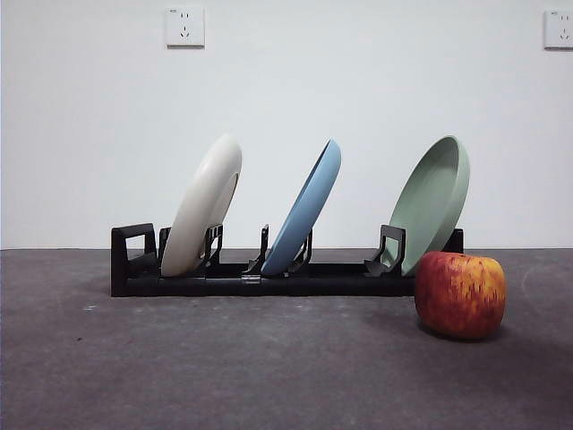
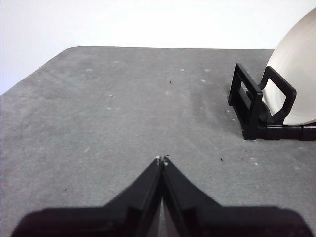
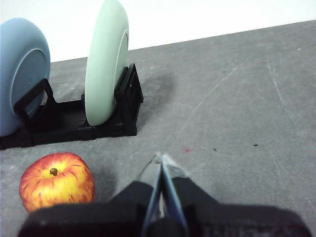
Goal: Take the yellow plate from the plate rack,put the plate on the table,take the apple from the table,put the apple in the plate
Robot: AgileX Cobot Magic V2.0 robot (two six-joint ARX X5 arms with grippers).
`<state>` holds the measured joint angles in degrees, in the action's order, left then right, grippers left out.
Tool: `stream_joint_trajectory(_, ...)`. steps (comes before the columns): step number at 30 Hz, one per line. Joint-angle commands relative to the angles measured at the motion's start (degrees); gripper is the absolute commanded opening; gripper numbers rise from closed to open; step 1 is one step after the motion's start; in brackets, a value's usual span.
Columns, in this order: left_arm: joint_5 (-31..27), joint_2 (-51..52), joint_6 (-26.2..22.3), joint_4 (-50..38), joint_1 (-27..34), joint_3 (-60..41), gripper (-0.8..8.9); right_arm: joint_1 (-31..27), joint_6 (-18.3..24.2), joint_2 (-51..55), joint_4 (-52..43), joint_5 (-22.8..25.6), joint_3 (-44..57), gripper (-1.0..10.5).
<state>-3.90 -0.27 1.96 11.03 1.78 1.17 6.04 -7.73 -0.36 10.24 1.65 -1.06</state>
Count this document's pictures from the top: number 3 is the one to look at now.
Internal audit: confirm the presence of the blue plate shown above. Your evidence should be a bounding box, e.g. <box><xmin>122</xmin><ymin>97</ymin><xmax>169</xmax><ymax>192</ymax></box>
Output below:
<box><xmin>0</xmin><ymin>17</ymin><xmax>51</xmax><ymax>137</ymax></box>

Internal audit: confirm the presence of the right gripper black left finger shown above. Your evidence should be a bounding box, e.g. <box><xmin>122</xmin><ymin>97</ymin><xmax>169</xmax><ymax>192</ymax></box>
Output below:
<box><xmin>18</xmin><ymin>152</ymin><xmax>163</xmax><ymax>237</ymax></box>

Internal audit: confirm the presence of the green plate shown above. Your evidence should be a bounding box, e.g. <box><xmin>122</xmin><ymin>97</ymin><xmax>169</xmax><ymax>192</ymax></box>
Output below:
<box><xmin>84</xmin><ymin>0</ymin><xmax>129</xmax><ymax>126</ymax></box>

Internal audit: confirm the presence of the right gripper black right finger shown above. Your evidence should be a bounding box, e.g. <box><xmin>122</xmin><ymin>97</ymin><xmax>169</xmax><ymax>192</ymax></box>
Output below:
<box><xmin>160</xmin><ymin>153</ymin><xmax>312</xmax><ymax>237</ymax></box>

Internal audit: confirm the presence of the red yellow apple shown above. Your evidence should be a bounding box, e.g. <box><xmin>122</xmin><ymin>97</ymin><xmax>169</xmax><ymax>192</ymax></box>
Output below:
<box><xmin>19</xmin><ymin>152</ymin><xmax>96</xmax><ymax>213</ymax></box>

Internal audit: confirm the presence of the black plate rack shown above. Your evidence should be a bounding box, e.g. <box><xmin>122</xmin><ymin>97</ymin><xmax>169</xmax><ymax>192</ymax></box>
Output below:
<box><xmin>0</xmin><ymin>63</ymin><xmax>144</xmax><ymax>151</ymax></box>

